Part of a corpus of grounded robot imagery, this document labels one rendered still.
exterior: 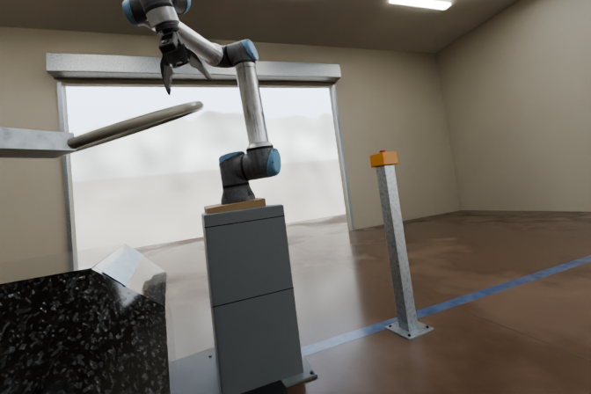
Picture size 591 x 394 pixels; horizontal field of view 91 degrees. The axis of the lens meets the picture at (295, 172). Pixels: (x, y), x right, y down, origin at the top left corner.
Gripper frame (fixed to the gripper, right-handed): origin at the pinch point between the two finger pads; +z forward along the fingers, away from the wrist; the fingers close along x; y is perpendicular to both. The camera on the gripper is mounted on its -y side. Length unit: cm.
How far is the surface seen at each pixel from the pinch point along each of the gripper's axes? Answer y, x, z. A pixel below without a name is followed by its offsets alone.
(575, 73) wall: 370, -512, 134
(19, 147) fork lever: -31.5, 34.7, 3.3
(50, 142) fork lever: -26.3, 31.6, 4.1
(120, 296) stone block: -68, 3, 30
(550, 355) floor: -3, -109, 162
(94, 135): -24.4, 21.8, 5.8
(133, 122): -21.9, 12.2, 5.7
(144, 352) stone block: -72, 1, 36
